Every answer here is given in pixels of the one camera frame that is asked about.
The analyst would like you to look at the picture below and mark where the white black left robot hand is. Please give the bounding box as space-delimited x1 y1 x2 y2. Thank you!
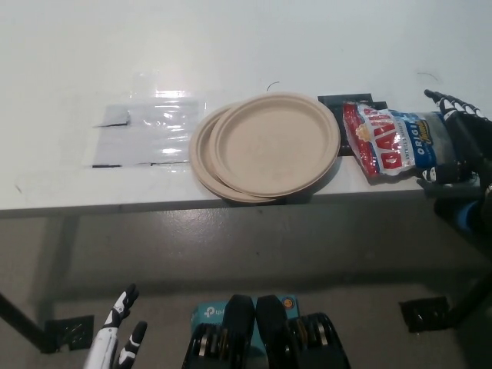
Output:
83 283 148 369

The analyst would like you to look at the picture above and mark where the red blue sunflower seed bag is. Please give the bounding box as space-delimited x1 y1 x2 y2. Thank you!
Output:
341 101 457 185

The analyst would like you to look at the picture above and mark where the teal router box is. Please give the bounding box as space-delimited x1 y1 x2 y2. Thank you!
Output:
191 294 299 369

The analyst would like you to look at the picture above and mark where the beige paper plate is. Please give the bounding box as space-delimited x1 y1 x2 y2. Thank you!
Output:
188 104 288 204
214 91 342 198

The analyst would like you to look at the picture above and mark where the clear plastic sheet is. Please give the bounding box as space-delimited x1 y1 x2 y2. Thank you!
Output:
82 91 207 170

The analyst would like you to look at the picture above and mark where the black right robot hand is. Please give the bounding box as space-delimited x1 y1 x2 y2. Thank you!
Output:
417 88 492 190

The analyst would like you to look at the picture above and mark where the black table leg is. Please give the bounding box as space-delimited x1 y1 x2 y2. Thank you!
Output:
445 274 492 330
0 291 55 354

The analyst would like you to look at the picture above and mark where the black tape patch on table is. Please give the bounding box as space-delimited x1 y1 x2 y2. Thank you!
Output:
317 91 388 157

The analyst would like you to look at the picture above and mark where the black and blue device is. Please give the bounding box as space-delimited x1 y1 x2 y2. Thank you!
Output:
433 190 492 241

